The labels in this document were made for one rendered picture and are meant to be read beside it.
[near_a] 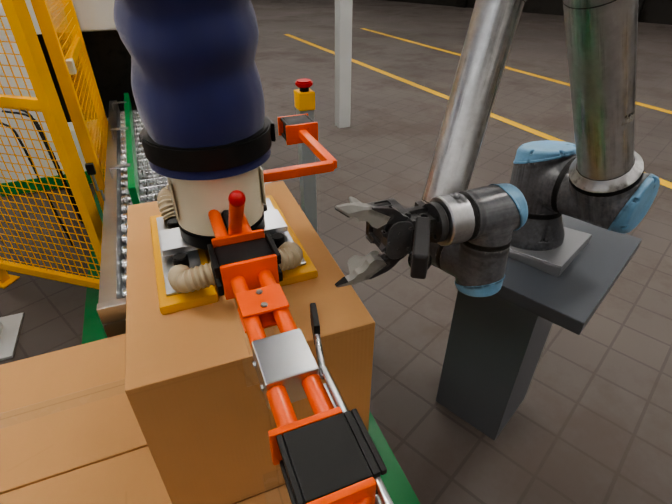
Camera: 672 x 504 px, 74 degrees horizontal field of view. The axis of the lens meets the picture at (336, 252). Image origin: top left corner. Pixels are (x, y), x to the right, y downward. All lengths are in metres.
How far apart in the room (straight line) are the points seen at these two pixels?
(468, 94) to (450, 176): 0.15
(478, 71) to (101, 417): 1.13
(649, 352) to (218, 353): 2.03
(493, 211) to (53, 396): 1.13
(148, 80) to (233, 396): 0.51
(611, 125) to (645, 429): 1.33
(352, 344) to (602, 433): 1.38
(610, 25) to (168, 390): 0.92
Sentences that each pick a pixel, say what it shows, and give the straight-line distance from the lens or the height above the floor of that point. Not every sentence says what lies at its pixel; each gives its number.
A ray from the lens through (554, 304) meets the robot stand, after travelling 1.22.
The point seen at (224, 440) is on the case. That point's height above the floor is 0.76.
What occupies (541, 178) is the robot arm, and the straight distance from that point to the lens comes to 1.27.
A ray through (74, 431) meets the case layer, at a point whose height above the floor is 0.54.
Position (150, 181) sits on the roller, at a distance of 2.37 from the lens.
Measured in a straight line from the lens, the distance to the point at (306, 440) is 0.44.
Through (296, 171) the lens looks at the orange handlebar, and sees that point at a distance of 0.96.
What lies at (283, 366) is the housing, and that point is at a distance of 0.51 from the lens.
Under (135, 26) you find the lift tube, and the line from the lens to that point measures 0.76.
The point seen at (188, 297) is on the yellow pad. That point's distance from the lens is 0.83.
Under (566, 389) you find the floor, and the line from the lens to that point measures 2.09.
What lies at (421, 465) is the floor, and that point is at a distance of 1.72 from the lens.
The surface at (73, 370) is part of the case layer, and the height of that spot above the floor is 0.54.
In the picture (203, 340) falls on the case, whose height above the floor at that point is 0.94.
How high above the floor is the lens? 1.47
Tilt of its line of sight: 34 degrees down
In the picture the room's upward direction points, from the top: straight up
